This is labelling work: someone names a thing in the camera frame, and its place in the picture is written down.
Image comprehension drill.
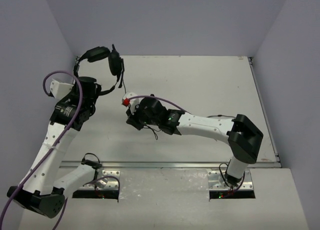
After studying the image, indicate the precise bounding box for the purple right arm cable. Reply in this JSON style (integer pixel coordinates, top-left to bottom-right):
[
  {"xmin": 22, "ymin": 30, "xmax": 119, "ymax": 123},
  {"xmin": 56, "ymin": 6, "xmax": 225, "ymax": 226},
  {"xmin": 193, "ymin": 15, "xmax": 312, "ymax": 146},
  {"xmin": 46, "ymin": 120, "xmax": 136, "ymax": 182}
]
[{"xmin": 128, "ymin": 94, "xmax": 187, "ymax": 114}]

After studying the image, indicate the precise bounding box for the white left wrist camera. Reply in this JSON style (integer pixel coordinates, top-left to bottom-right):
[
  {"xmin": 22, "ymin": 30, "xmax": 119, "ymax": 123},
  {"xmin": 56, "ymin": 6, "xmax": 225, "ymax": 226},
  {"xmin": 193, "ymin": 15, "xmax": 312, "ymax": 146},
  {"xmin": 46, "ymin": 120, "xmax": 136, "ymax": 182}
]
[{"xmin": 49, "ymin": 79, "xmax": 74, "ymax": 100}]

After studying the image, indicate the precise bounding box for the black headphone cable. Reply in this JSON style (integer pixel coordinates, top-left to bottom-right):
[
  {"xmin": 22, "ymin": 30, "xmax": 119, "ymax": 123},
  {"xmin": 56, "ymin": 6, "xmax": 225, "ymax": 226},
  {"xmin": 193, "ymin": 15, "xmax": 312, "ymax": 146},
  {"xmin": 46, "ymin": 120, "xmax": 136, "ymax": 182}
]
[{"xmin": 118, "ymin": 74, "xmax": 163, "ymax": 141}]

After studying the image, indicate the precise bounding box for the black over-ear headphones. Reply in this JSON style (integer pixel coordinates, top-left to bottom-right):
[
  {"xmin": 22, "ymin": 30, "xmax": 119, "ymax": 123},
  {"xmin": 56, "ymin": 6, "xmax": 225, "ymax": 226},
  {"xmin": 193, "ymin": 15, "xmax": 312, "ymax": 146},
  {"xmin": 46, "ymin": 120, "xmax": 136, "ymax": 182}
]
[{"xmin": 73, "ymin": 44, "xmax": 125, "ymax": 96}]

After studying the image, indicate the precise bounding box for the right side aluminium rail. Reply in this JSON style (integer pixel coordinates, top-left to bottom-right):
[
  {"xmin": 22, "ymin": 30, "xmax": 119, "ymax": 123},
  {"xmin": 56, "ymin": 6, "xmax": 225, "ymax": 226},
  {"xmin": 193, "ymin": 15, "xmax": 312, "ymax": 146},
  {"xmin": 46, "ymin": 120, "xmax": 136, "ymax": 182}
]
[{"xmin": 248, "ymin": 57, "xmax": 282, "ymax": 168}]

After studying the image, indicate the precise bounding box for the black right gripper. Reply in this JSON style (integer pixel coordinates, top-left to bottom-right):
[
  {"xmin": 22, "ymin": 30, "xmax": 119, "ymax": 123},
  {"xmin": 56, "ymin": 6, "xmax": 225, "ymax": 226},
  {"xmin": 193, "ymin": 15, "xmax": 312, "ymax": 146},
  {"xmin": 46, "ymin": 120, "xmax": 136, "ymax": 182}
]
[{"xmin": 127, "ymin": 102, "xmax": 160, "ymax": 131}]

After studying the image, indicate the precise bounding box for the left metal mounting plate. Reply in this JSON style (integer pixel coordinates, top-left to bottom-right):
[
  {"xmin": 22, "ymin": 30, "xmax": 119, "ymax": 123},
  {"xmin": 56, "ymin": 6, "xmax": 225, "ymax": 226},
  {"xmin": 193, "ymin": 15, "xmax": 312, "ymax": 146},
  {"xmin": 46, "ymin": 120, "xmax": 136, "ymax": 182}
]
[{"xmin": 77, "ymin": 169, "xmax": 120, "ymax": 191}]

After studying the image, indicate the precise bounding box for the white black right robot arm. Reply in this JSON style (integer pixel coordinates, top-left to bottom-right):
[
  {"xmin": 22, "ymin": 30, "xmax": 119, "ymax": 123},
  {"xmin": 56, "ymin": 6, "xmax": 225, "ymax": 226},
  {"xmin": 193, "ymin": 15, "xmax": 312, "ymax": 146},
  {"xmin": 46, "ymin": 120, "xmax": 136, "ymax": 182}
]
[{"xmin": 122, "ymin": 95, "xmax": 264, "ymax": 188}]

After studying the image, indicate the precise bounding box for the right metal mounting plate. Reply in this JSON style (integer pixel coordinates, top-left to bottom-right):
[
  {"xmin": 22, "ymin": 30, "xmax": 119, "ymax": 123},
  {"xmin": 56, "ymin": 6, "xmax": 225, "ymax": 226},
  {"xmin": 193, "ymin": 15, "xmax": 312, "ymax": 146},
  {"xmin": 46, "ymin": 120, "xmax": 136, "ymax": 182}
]
[{"xmin": 207, "ymin": 169, "xmax": 254, "ymax": 191}]

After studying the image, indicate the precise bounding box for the metal mounting plate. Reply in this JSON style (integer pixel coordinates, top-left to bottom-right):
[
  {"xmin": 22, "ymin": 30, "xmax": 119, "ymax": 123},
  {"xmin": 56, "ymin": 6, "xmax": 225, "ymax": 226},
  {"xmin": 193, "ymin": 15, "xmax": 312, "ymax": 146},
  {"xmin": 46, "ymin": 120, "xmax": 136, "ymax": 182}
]
[
  {"xmin": 207, "ymin": 169, "xmax": 254, "ymax": 191},
  {"xmin": 77, "ymin": 169, "xmax": 120, "ymax": 191}
]

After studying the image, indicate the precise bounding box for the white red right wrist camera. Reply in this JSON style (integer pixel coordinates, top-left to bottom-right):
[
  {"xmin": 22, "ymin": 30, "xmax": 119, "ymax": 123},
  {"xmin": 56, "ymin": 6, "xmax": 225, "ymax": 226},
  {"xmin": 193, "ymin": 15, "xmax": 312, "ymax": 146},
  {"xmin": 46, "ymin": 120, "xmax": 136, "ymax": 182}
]
[{"xmin": 122, "ymin": 91, "xmax": 140, "ymax": 112}]

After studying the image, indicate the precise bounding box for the aluminium rail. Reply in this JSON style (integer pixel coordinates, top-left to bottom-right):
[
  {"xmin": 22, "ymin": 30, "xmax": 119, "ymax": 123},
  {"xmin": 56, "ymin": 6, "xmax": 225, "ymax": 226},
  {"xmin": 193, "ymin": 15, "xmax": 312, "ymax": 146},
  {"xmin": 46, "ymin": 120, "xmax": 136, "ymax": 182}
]
[
  {"xmin": 248, "ymin": 57, "xmax": 282, "ymax": 168},
  {"xmin": 59, "ymin": 160, "xmax": 283, "ymax": 169}
]

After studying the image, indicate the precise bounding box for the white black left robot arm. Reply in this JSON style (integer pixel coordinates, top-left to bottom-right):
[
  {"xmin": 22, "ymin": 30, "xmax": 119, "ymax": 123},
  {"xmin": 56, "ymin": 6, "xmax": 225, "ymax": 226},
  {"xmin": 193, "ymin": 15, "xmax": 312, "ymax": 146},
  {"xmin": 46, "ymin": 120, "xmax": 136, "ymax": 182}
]
[{"xmin": 7, "ymin": 76, "xmax": 102, "ymax": 219}]

